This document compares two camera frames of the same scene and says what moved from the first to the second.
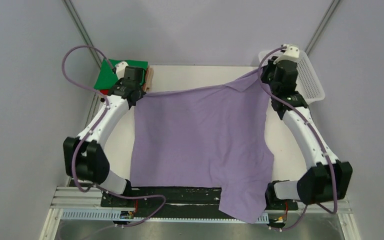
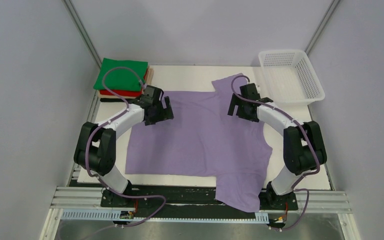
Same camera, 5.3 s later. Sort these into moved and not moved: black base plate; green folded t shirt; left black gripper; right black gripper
Moved: right black gripper; left black gripper
Not moved: black base plate; green folded t shirt
